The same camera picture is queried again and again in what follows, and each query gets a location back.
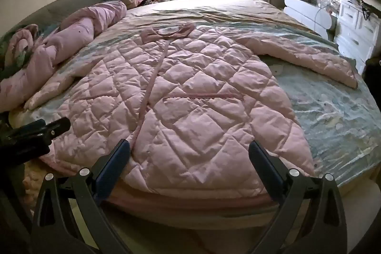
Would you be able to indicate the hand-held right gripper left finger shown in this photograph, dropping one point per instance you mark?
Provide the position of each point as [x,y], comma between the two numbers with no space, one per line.
[113,166]

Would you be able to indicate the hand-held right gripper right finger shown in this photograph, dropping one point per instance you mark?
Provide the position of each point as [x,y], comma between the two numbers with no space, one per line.
[265,166]

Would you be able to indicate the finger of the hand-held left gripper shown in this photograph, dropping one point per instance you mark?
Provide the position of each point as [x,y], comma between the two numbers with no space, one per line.
[26,129]
[59,125]

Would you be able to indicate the pink quilted coat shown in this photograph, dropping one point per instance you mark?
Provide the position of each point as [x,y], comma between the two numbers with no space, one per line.
[193,93]

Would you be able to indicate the beige plush toy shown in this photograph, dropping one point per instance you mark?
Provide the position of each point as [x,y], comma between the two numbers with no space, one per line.
[29,182]

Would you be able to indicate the green cartoon print bed sheet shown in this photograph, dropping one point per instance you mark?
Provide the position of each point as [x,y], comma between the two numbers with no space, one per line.
[327,123]

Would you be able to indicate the pink rolled duvet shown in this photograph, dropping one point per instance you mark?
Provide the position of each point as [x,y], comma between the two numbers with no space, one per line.
[77,30]

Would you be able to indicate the grey padded headboard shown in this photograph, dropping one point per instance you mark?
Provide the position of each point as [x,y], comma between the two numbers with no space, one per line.
[59,7]

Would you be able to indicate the dark object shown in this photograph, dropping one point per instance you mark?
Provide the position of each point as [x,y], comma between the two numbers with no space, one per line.
[373,71]

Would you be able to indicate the white dressing table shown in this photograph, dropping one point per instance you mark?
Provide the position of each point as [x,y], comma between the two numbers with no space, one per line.
[300,11]

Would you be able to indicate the beige bed sheet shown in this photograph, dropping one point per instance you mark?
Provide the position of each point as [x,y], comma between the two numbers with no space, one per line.
[223,10]

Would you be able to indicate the white chest of drawers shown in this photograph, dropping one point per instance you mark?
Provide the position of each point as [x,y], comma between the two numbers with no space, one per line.
[354,27]

